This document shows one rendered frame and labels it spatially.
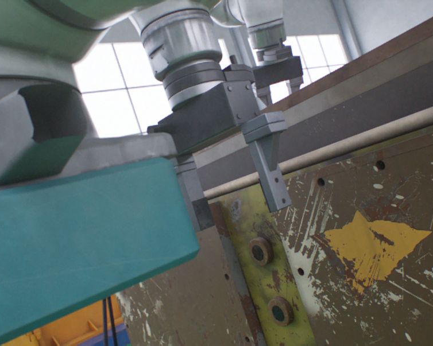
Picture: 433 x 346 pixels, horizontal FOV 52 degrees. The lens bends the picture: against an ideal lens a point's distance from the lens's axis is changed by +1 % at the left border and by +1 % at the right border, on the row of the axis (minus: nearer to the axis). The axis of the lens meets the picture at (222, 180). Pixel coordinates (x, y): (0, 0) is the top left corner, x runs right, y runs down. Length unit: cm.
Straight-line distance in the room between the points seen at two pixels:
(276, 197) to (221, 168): 51
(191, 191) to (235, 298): 38
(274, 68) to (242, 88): 64
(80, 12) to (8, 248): 12
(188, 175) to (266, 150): 14
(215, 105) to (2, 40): 29
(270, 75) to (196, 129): 63
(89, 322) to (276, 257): 250
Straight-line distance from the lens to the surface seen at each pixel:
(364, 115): 72
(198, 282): 100
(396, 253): 62
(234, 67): 57
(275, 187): 48
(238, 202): 84
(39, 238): 21
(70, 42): 27
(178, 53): 52
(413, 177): 58
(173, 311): 116
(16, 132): 19
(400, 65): 68
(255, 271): 87
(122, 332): 300
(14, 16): 24
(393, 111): 69
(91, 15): 25
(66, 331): 319
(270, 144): 48
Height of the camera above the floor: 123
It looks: 2 degrees up
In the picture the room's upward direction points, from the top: 18 degrees counter-clockwise
